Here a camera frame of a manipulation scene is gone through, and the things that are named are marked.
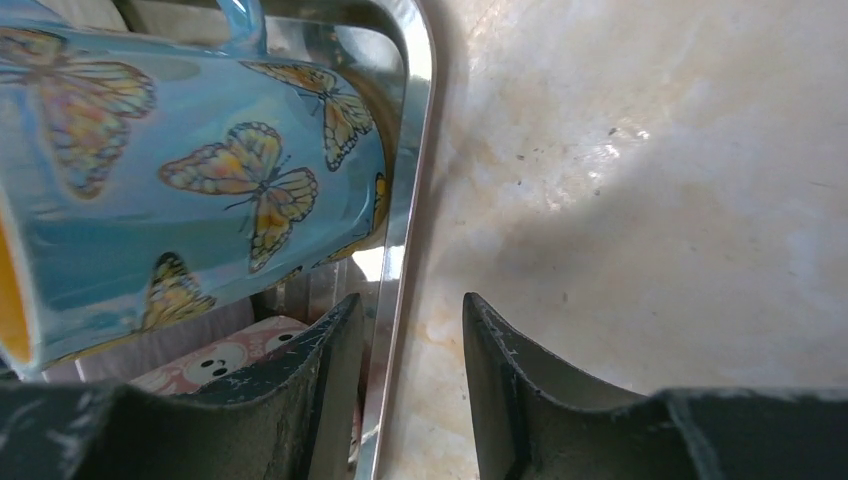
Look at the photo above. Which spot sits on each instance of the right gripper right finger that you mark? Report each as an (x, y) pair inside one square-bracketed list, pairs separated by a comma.
[(536, 416)]

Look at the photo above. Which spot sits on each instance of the blue butterfly mug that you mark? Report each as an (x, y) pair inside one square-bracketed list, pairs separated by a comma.
[(146, 182)]

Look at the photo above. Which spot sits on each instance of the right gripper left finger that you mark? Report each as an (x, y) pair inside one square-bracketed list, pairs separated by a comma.
[(199, 417)]

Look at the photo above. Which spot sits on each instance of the steel serving tray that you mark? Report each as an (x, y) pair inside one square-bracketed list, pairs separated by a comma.
[(387, 50)]

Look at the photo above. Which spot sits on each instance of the pink mug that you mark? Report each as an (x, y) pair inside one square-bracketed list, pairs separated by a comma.
[(221, 358)]

